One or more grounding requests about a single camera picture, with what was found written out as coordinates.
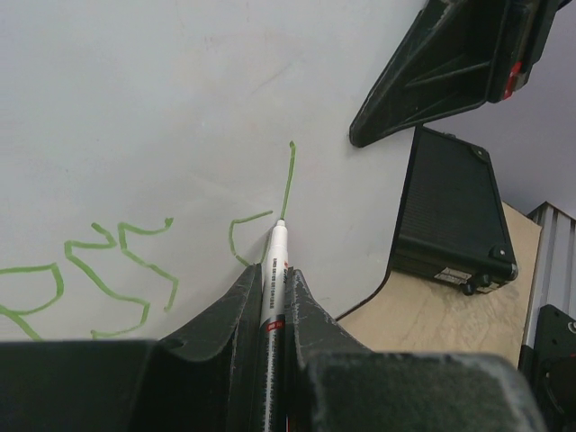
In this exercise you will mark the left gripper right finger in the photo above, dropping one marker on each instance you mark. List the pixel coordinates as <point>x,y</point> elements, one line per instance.
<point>338,384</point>

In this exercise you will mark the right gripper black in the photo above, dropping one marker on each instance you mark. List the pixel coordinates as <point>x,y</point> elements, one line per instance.
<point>454,57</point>

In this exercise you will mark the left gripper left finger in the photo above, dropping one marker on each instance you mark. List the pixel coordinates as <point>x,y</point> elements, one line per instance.
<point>198,378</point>

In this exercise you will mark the white whiteboard black frame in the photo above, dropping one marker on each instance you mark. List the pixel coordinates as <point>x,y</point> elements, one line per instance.
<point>148,147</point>

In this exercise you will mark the black keyboard case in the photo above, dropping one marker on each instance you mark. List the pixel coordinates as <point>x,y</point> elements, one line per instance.
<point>451,226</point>

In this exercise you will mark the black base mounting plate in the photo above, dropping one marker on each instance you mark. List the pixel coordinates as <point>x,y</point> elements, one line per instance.
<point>549,367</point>

